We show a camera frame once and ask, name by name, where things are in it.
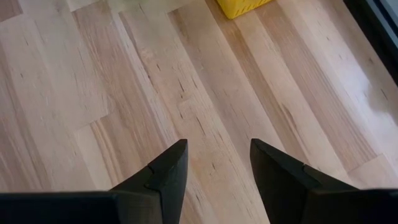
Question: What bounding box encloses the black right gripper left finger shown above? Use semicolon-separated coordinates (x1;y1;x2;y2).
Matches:
109;139;189;224

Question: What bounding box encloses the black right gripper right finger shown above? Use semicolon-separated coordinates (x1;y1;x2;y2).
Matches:
248;138;360;224

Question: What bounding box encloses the yellow plastic basket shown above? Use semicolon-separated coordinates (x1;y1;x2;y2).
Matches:
216;0;273;20

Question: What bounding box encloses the black aluminium table frame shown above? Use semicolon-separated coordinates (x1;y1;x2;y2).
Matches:
343;0;398;86

